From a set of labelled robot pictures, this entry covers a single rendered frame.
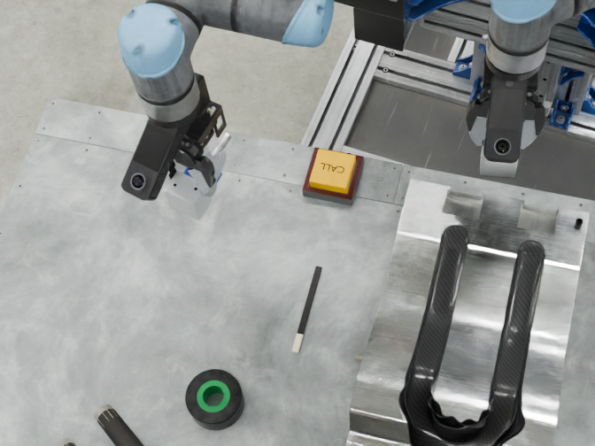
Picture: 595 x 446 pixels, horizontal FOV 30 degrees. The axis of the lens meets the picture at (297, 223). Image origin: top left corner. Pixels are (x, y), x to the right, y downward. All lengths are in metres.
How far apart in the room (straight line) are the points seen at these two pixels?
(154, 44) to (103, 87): 1.60
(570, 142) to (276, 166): 0.90
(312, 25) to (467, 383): 0.51
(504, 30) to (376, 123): 1.16
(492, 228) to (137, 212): 0.55
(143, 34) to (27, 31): 1.76
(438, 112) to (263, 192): 0.84
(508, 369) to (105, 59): 1.70
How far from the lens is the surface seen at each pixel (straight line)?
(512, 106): 1.45
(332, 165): 1.71
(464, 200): 1.65
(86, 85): 2.89
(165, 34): 1.29
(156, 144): 1.44
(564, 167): 2.45
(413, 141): 2.46
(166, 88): 1.34
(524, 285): 1.58
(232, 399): 1.58
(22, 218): 1.80
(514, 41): 1.36
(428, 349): 1.51
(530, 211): 1.64
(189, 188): 1.58
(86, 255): 1.74
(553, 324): 1.56
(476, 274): 1.58
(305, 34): 1.32
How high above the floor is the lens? 2.33
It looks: 63 degrees down
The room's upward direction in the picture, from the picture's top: 10 degrees counter-clockwise
